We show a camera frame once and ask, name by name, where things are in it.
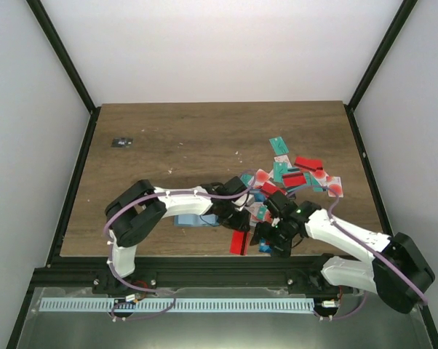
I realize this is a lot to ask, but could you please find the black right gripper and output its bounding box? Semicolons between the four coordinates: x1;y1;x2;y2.
250;219;294;258

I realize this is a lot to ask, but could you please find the black VIP card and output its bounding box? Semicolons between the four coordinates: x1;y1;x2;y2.
111;137;133;148

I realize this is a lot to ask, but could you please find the red card far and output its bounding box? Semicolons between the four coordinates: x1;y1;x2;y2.
294;156;323;172

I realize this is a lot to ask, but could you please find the blue card holder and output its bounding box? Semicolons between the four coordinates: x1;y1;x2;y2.
174;214;219;228

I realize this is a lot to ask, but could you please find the white card red circle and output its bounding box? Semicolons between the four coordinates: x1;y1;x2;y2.
247;202;273;226

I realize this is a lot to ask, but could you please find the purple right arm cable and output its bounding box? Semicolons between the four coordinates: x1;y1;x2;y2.
284;185;429;306

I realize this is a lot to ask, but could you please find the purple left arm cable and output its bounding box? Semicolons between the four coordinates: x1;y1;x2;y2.
104;169;258;292

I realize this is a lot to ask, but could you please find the black frame post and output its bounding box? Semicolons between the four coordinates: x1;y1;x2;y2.
345;0;418;113
26;0;97;114

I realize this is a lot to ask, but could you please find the black left frame post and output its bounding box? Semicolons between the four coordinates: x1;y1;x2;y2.
26;0;97;114

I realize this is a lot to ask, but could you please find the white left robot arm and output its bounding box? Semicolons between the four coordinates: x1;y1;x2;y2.
104;177;254;294

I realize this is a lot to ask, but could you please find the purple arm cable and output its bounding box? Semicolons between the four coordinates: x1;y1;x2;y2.
284;185;429;306
104;169;258;292

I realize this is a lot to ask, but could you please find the light blue slotted cable duct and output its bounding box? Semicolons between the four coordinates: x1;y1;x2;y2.
39;297;314;314

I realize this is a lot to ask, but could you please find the black right frame post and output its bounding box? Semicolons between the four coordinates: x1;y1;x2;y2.
345;0;418;113

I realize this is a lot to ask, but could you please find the red card black stripe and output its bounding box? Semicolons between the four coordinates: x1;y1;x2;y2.
229;230;250;256

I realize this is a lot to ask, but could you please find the blue card front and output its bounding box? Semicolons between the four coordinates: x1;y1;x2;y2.
258;239;272;254

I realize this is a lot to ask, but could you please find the teal card far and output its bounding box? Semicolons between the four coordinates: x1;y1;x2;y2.
269;137;289;156

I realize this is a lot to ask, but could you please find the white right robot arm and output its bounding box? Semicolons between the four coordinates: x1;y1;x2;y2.
253;192;435;313

